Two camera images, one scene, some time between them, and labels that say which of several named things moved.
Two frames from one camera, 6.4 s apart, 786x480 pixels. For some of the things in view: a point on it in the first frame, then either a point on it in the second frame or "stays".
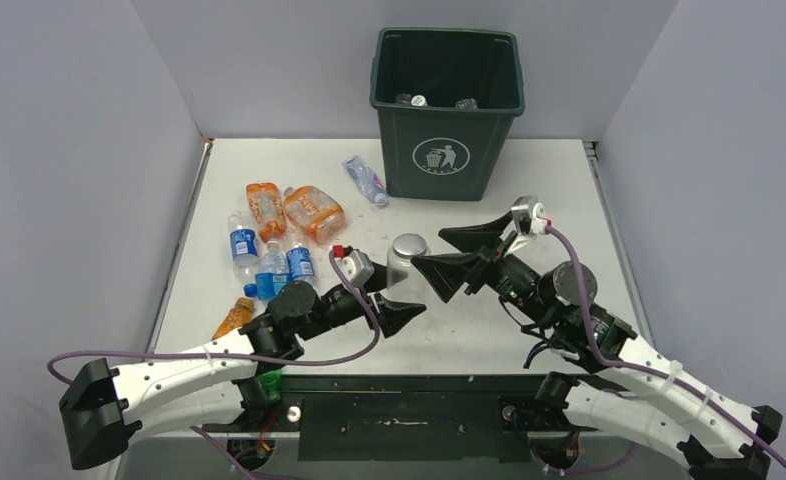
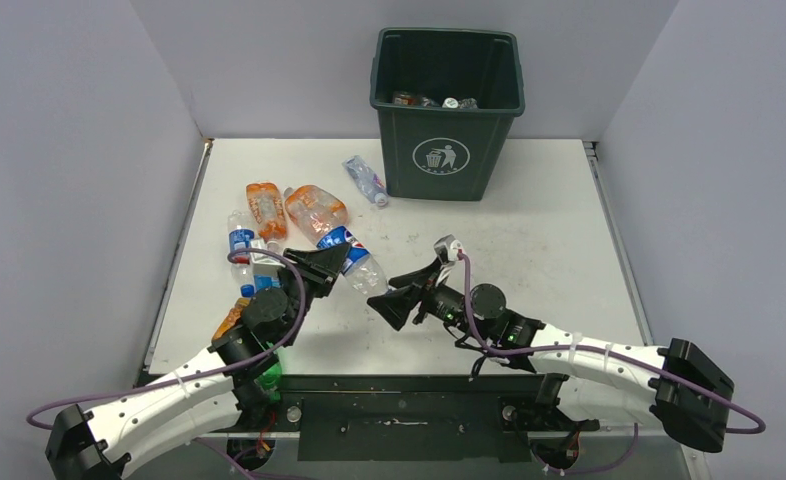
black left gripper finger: (394, 316) -> (325, 263)
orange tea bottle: (239, 316) stays
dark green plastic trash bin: (446, 98) stays
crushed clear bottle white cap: (369, 182) stays
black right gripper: (444, 272) -> (413, 288)
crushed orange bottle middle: (313, 209) stays
